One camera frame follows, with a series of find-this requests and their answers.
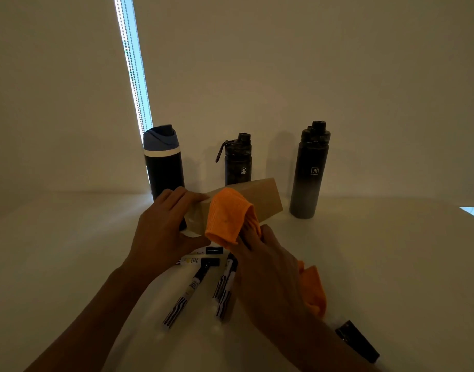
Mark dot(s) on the person's right hand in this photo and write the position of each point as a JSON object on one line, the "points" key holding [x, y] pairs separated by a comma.
{"points": [[268, 278]]}

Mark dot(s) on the person's left hand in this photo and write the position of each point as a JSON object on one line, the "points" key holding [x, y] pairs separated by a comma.
{"points": [[155, 236]]}

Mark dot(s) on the person's left thumb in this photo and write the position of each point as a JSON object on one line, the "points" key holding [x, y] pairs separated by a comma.
{"points": [[196, 242]]}

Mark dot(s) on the person's left middle finger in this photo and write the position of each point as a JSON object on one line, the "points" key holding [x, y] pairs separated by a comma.
{"points": [[177, 193]]}

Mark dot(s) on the person's right thumb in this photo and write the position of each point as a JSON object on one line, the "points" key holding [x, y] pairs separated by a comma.
{"points": [[270, 236]]}

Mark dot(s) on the beige wooden block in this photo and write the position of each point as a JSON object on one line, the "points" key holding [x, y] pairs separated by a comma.
{"points": [[262, 197]]}

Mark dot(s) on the orange cleaning cloth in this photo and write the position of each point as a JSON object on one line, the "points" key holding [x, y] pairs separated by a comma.
{"points": [[225, 213]]}

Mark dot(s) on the person's left forearm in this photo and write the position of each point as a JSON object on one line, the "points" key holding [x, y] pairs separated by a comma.
{"points": [[90, 329]]}

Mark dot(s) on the person's right forearm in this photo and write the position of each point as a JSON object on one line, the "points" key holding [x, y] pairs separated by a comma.
{"points": [[314, 348]]}

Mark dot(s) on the white marker with black cap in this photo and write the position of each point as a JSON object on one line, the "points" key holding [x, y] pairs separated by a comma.
{"points": [[212, 250]]}

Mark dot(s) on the white marker with yellow label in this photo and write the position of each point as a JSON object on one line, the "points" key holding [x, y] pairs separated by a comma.
{"points": [[200, 261]]}

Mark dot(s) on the dark bottle with blue lid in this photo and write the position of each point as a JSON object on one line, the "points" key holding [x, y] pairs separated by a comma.
{"points": [[163, 166]]}

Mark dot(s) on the long striped black marker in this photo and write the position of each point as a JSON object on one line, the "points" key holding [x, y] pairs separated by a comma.
{"points": [[190, 286]]}

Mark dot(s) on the tall black grey bottle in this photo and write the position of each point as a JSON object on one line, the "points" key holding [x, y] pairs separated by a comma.
{"points": [[309, 178]]}

